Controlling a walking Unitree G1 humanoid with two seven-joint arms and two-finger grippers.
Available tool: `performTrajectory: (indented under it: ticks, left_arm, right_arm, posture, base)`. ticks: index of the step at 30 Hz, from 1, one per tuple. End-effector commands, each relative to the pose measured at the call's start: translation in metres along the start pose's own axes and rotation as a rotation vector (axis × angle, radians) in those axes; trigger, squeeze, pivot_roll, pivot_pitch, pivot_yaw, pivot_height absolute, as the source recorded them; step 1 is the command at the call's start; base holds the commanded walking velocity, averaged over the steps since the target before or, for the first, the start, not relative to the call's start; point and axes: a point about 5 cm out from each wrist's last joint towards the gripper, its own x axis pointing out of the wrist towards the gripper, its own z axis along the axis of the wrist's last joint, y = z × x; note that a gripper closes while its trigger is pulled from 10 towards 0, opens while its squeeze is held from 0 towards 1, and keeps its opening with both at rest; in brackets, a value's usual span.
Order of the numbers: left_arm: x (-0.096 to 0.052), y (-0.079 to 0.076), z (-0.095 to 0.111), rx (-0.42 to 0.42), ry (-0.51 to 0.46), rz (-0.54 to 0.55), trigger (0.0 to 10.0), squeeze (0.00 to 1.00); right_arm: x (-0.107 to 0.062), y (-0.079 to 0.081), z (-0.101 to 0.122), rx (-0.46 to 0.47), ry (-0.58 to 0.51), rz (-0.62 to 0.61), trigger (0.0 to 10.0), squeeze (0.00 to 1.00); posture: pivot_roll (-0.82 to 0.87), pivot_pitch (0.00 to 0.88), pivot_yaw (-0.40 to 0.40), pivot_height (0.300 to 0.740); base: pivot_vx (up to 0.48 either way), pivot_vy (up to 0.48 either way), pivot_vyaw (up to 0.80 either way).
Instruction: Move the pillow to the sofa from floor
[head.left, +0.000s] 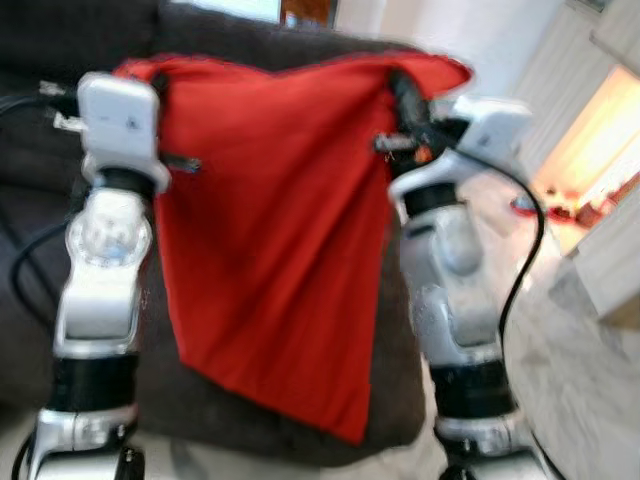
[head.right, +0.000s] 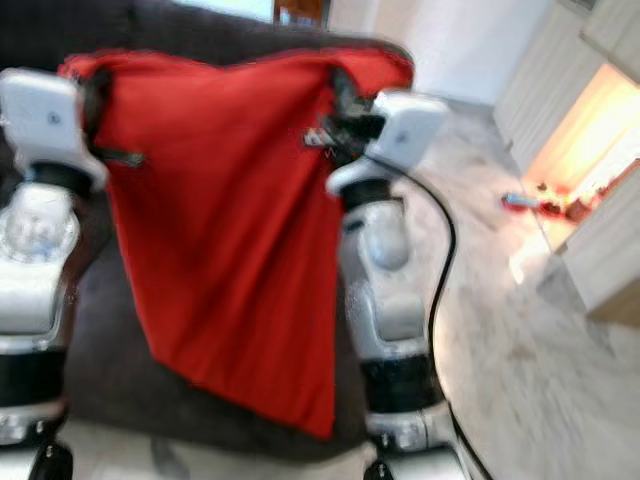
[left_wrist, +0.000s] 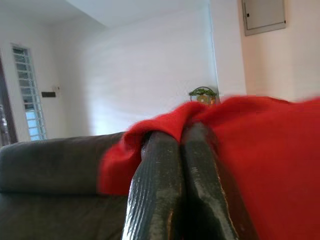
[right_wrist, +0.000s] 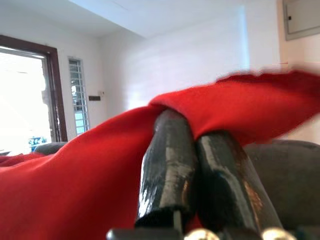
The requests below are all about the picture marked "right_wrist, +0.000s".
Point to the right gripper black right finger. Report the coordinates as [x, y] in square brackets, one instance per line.
[225, 180]

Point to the dark wall switch plate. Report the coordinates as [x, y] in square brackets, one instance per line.
[94, 98]

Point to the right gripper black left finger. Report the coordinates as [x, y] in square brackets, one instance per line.
[167, 162]

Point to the brown wooden door frame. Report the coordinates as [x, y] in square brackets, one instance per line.
[53, 87]

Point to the red pillow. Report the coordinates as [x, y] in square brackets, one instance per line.
[75, 175]

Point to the dark brown fabric sofa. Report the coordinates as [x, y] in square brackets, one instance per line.
[287, 180]

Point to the grey wall electrical panel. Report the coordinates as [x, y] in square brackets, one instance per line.
[302, 17]

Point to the white barred window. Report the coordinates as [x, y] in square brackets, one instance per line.
[78, 100]

